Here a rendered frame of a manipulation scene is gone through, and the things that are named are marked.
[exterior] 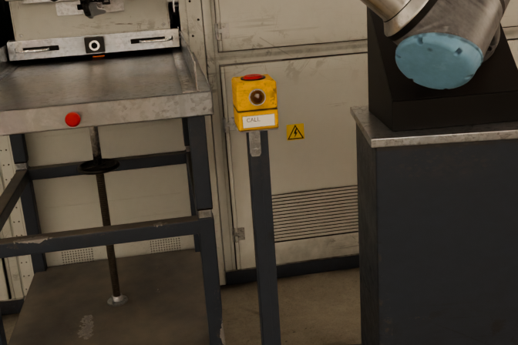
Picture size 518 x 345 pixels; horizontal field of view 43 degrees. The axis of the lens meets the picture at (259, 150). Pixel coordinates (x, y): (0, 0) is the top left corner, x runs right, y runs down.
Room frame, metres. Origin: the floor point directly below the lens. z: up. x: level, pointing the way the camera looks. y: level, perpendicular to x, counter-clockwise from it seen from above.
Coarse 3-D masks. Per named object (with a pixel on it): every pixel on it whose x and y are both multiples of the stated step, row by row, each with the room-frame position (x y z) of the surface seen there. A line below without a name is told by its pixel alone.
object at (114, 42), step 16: (128, 32) 2.15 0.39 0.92; (144, 32) 2.16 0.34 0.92; (160, 32) 2.17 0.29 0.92; (176, 32) 2.17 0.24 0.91; (32, 48) 2.11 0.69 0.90; (64, 48) 2.12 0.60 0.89; (80, 48) 2.13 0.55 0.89; (112, 48) 2.14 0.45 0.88; (128, 48) 2.15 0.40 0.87; (144, 48) 2.16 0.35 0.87; (160, 48) 2.17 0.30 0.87
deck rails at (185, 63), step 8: (184, 40) 1.90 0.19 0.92; (0, 48) 2.03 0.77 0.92; (184, 48) 1.94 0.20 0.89; (0, 56) 2.01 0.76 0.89; (176, 56) 2.05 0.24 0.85; (184, 56) 2.01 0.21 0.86; (192, 56) 1.56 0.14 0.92; (0, 64) 1.99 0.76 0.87; (176, 64) 1.89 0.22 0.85; (184, 64) 1.88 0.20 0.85; (192, 64) 1.56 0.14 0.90; (0, 72) 1.96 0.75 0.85; (8, 72) 1.95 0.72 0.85; (184, 72) 1.73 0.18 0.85; (192, 72) 1.60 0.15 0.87; (0, 80) 1.83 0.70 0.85; (184, 80) 1.61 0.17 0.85; (192, 80) 1.61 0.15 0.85; (184, 88) 1.51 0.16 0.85; (192, 88) 1.50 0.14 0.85
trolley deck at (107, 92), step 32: (64, 64) 2.08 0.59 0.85; (96, 64) 2.03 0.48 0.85; (128, 64) 1.98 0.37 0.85; (160, 64) 1.94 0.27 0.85; (0, 96) 1.58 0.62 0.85; (32, 96) 1.56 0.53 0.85; (64, 96) 1.53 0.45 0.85; (96, 96) 1.50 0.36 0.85; (128, 96) 1.47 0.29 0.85; (160, 96) 1.46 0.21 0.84; (192, 96) 1.47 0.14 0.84; (0, 128) 1.41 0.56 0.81; (32, 128) 1.42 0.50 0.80; (64, 128) 1.43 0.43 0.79
